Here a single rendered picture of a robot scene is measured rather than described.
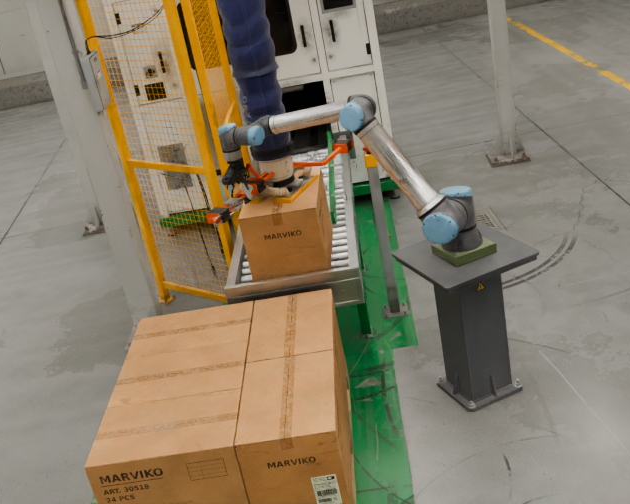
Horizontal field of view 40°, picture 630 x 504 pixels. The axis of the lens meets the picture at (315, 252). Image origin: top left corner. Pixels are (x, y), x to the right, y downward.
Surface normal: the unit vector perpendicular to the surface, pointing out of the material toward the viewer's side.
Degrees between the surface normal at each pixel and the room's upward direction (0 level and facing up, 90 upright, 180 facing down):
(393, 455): 0
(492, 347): 90
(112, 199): 91
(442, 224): 92
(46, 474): 0
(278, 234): 90
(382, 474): 0
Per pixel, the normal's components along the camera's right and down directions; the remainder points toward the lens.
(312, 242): -0.04, 0.43
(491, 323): 0.41, 0.31
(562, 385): -0.18, -0.89
